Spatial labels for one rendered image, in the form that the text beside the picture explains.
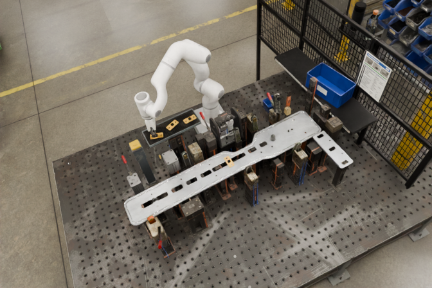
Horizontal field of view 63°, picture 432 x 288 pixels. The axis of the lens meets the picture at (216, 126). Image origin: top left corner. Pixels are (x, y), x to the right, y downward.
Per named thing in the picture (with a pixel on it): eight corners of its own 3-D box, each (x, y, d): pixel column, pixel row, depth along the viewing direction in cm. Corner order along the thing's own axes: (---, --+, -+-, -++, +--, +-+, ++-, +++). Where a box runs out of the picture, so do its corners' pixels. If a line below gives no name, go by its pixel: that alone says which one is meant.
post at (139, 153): (148, 186, 256) (132, 153, 221) (144, 178, 260) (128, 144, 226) (157, 180, 258) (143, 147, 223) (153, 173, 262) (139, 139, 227)
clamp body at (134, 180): (143, 214, 243) (128, 189, 214) (137, 201, 249) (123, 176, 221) (156, 207, 245) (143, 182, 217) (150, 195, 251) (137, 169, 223)
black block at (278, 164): (276, 193, 244) (278, 171, 221) (267, 181, 250) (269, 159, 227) (285, 188, 246) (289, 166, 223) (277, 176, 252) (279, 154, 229)
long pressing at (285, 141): (134, 231, 205) (133, 231, 204) (121, 201, 218) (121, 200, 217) (323, 131, 237) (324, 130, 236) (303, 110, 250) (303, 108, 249)
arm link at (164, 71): (186, 75, 199) (159, 121, 200) (166, 64, 206) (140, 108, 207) (179, 70, 191) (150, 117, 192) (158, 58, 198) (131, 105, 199)
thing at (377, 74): (378, 104, 228) (393, 69, 203) (354, 83, 240) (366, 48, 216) (380, 103, 228) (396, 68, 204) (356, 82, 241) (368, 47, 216)
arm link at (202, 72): (209, 101, 249) (193, 90, 256) (220, 89, 252) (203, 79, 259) (191, 56, 206) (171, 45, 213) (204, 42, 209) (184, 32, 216)
